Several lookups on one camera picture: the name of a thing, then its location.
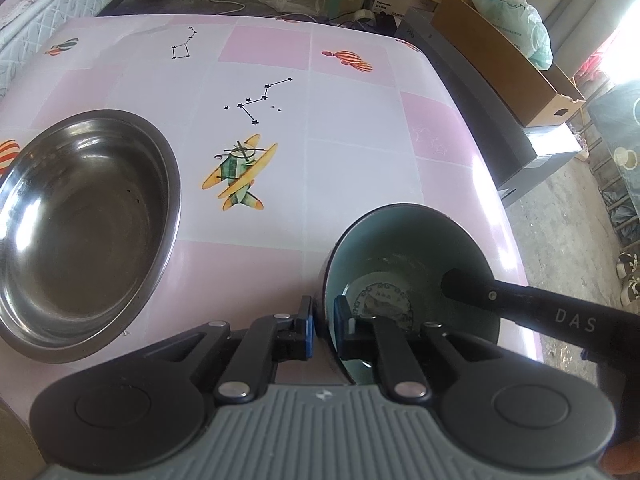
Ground brown cardboard box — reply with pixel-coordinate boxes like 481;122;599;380
432;0;585;127

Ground blue patterned hanging sheet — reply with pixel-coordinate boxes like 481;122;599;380
587;80;640;209

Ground person's right hand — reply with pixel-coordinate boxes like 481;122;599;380
600;440;640;476

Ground pink patterned tablecloth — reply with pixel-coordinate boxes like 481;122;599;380
0;13;546;426

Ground steel bowl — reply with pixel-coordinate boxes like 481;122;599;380
1;110;181;363

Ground pair of white shoes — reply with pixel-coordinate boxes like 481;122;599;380
616;252;639;307

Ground plastic bag with cloth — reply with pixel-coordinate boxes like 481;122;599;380
472;0;553;70

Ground teal ceramic bowl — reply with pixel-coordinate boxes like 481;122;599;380
321;201;502;386

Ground large grey carton box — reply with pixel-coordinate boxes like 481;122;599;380
396;9;580;207

